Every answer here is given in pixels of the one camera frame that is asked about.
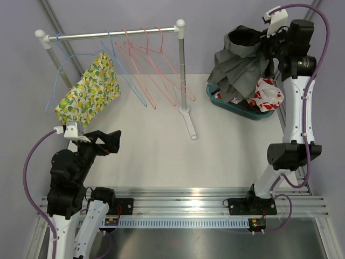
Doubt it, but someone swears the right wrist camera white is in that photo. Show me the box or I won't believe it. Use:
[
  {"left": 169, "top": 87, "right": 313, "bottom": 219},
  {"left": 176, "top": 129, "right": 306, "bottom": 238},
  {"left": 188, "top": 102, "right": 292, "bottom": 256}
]
[{"left": 263, "top": 5, "right": 288, "bottom": 38}]

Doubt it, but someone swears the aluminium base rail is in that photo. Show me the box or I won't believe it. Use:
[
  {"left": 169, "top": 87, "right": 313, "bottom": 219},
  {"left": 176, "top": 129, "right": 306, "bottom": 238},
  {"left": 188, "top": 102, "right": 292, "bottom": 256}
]
[{"left": 37, "top": 186, "right": 329, "bottom": 218}]

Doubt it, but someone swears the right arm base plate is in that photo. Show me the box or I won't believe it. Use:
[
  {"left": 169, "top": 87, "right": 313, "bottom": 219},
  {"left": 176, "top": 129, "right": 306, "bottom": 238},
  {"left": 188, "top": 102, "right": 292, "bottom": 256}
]
[{"left": 227, "top": 198, "right": 277, "bottom": 216}]

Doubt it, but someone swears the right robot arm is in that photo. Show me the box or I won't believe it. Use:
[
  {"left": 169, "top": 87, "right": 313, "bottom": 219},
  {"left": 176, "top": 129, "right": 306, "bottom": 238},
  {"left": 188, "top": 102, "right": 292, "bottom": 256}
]
[{"left": 238, "top": 19, "right": 322, "bottom": 215}]

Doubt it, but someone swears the purple cable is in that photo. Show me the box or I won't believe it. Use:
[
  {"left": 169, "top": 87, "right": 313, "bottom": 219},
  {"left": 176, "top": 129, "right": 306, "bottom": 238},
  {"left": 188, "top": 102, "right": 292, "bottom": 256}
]
[
  {"left": 264, "top": 3, "right": 331, "bottom": 234},
  {"left": 23, "top": 128, "right": 113, "bottom": 259}
]

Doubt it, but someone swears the slotted cable duct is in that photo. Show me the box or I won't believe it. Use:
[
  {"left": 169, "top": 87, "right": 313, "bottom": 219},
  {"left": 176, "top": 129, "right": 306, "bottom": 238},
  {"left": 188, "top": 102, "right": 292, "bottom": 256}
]
[{"left": 101, "top": 218, "right": 249, "bottom": 229}]

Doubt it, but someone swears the pink hanger of dotted skirt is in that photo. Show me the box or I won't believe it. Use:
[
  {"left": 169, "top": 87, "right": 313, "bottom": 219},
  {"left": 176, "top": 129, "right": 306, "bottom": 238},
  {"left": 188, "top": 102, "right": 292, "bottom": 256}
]
[{"left": 115, "top": 29, "right": 156, "bottom": 110}]

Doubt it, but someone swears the metal clothes rack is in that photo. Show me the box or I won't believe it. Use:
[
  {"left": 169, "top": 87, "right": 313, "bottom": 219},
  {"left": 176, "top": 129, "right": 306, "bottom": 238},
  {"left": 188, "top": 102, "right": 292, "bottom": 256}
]
[{"left": 35, "top": 30, "right": 197, "bottom": 140}]

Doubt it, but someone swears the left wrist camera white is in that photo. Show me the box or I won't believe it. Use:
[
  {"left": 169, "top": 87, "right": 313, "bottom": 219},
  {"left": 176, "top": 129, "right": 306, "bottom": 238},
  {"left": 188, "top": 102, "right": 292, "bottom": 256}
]
[{"left": 53, "top": 121, "right": 91, "bottom": 142}]

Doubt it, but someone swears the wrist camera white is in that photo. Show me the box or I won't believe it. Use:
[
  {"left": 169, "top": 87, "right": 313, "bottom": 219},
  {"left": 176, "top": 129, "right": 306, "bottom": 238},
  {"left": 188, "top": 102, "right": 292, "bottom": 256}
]
[
  {"left": 53, "top": 121, "right": 91, "bottom": 142},
  {"left": 263, "top": 5, "right": 288, "bottom": 38}
]

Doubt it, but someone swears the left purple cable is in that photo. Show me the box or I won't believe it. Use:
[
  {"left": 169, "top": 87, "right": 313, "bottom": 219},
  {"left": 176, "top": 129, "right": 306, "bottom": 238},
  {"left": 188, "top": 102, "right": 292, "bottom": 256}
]
[{"left": 23, "top": 128, "right": 113, "bottom": 259}]

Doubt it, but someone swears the red floral white garment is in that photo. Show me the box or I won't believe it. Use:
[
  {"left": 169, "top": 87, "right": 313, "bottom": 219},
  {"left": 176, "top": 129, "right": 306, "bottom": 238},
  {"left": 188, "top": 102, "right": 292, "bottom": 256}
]
[{"left": 211, "top": 78, "right": 284, "bottom": 115}]

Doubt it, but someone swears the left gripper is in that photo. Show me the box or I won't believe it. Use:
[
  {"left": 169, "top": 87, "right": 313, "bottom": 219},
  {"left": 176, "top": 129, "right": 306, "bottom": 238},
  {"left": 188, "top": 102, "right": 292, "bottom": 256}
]
[{"left": 75, "top": 129, "right": 121, "bottom": 183}]

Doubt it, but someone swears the grey garment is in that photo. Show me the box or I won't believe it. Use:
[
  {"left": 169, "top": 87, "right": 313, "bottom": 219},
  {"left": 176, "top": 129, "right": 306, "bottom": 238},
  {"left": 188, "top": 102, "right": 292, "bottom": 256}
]
[{"left": 208, "top": 25, "right": 274, "bottom": 103}]

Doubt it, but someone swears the teal plastic bin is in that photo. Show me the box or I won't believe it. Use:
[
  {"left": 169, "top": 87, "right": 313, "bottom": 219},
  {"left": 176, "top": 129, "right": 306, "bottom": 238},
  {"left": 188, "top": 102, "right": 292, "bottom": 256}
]
[{"left": 206, "top": 84, "right": 274, "bottom": 120}]

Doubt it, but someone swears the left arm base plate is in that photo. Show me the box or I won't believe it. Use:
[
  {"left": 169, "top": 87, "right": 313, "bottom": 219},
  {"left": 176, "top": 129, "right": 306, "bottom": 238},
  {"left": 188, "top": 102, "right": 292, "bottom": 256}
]
[{"left": 107, "top": 198, "right": 134, "bottom": 216}]

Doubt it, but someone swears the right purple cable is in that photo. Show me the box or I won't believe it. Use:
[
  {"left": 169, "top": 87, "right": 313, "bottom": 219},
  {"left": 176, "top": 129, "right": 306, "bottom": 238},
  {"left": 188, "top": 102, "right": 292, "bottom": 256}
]
[{"left": 264, "top": 3, "right": 331, "bottom": 234}]

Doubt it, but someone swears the lemon print garment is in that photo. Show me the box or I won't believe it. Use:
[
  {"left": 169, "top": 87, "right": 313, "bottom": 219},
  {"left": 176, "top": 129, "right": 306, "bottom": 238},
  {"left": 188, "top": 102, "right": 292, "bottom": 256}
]
[{"left": 54, "top": 52, "right": 121, "bottom": 128}]

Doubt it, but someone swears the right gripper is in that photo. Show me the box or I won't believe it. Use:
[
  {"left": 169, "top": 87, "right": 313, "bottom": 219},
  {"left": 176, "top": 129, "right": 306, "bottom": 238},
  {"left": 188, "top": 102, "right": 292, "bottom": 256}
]
[{"left": 260, "top": 25, "right": 290, "bottom": 61}]

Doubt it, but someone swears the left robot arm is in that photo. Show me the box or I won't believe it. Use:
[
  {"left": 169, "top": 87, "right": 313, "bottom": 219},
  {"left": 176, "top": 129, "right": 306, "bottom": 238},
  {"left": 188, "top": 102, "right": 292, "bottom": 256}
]
[{"left": 47, "top": 130, "right": 121, "bottom": 258}]

